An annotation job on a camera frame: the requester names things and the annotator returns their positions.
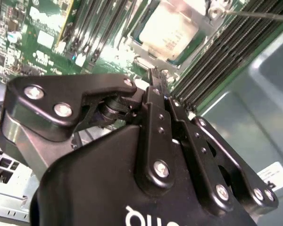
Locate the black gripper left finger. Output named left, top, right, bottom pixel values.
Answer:
left=0, top=67, right=177, bottom=193

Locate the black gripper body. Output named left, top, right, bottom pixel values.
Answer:
left=29, top=124, right=260, bottom=226

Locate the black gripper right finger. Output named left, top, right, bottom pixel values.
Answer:
left=159, top=67, right=280, bottom=217

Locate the metal socket cover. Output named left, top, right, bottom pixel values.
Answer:
left=128, top=39, right=182, bottom=71

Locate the thin wire locking lever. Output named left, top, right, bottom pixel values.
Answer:
left=224, top=9, right=283, bottom=24

